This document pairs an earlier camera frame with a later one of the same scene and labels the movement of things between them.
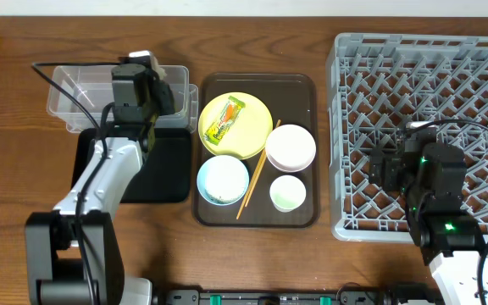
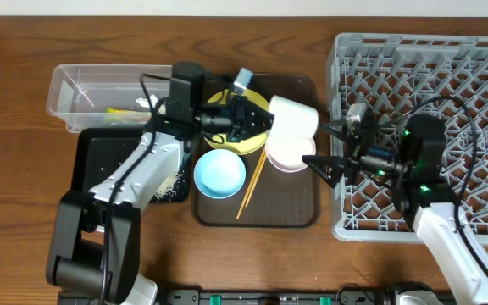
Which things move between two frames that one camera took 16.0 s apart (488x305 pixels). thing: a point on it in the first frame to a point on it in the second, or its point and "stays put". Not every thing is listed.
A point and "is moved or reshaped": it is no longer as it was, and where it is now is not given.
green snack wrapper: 229,117 is moved or reshaped
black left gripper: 164,99 to 239,122
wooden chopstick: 256,177 stays put
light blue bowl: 223,180 is moved or reshaped
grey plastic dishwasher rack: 463,84 stays put
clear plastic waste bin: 91,88 stays put
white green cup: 287,192 to 292,119
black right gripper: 379,168 to 352,149
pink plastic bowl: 291,148 stays put
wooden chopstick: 253,177 stays put
